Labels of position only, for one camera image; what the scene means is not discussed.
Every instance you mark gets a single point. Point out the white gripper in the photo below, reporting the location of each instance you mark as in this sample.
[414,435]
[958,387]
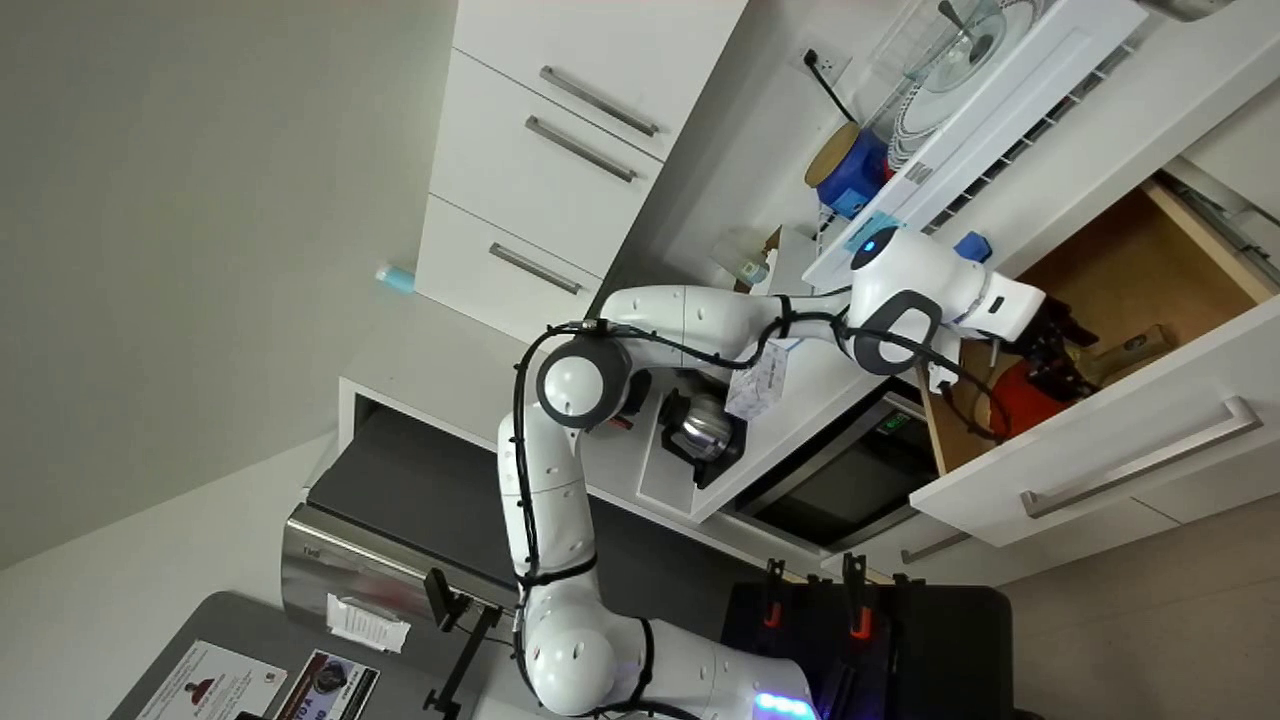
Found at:
[1005,304]

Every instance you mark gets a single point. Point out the red table tennis racket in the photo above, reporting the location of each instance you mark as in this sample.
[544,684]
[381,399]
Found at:
[1056,373]

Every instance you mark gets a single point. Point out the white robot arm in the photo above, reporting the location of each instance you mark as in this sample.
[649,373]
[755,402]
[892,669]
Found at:
[901,300]

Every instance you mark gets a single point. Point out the open wooden drawer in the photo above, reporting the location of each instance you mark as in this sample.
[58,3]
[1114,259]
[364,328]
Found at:
[1183,365]

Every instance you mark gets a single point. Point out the blue container on counter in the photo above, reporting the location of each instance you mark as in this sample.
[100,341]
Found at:
[848,170]

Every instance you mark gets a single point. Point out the blue sponge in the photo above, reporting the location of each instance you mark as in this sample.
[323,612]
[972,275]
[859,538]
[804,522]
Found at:
[972,244]

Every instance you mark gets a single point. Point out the black built-in oven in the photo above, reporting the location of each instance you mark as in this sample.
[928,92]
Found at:
[848,479]

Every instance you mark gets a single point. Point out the white dish rack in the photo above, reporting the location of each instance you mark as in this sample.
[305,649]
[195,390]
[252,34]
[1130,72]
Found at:
[972,101]

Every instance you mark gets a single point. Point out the white upper cabinet drawers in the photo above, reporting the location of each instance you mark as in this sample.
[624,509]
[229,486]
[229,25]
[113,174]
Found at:
[557,122]

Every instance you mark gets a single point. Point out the grey table with papers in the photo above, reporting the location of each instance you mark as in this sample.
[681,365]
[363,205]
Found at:
[239,658]

